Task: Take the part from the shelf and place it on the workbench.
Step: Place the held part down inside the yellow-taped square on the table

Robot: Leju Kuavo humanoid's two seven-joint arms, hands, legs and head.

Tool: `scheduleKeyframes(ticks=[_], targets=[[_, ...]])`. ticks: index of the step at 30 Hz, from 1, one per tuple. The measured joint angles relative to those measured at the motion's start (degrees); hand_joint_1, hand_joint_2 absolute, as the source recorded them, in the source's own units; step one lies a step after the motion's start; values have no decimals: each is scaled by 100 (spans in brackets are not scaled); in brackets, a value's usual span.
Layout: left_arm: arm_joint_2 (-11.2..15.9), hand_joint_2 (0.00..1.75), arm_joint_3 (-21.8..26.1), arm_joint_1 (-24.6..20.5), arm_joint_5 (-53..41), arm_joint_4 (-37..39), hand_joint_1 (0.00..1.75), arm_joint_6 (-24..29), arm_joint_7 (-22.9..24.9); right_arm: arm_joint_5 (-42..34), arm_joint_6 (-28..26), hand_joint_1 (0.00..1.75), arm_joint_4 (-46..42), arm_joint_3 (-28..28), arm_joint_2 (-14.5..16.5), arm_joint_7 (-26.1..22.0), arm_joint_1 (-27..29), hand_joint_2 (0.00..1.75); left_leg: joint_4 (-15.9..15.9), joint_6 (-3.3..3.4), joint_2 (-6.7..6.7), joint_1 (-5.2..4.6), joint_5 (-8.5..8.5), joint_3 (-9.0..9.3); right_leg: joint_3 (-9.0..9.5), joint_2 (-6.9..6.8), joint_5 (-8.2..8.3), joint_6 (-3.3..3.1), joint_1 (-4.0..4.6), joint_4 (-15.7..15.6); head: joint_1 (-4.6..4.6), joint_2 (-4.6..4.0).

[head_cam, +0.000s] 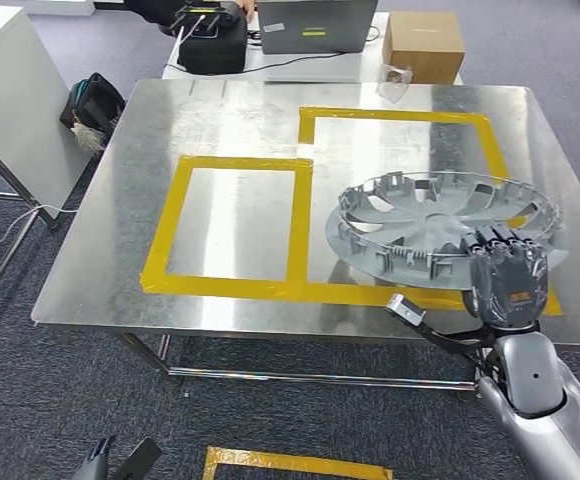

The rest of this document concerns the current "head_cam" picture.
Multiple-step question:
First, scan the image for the black carry case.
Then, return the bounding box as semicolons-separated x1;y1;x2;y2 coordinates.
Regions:
172;3;248;75

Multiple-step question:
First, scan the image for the black bag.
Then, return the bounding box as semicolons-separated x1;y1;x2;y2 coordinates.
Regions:
60;72;127;155

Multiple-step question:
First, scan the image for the white table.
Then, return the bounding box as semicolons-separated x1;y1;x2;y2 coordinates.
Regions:
162;9;464;86

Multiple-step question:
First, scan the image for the white floor cable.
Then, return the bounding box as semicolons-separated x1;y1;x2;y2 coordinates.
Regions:
0;203;79;258

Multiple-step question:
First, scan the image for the cardboard box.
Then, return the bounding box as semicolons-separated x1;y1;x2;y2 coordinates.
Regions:
382;11;466;86

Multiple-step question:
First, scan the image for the grey plastic wheel cover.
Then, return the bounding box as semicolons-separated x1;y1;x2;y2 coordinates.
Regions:
325;170;569;291

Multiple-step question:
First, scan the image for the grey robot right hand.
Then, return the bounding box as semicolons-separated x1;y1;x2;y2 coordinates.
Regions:
462;225;551;333

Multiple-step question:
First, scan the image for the white desk with metal legs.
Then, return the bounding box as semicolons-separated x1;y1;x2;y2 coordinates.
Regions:
0;3;96;326

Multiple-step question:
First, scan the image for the yellow floor tape square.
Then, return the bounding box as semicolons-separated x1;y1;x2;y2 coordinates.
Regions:
202;445;393;480

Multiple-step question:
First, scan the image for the small yellow tape rectangle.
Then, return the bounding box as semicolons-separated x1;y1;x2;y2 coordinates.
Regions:
140;155;313;299

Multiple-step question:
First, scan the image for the grey laptop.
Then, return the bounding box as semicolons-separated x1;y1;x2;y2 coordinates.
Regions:
257;0;380;56

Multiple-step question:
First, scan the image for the large yellow tape rectangle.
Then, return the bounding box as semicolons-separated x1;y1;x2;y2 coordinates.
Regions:
297;105;563;318

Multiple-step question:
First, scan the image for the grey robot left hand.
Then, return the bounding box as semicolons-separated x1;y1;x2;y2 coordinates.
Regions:
72;435;117;480

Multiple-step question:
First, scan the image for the person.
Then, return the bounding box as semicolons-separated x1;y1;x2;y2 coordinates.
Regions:
125;0;256;28

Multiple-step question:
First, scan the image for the steel workbench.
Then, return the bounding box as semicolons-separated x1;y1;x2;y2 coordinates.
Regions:
30;78;580;399

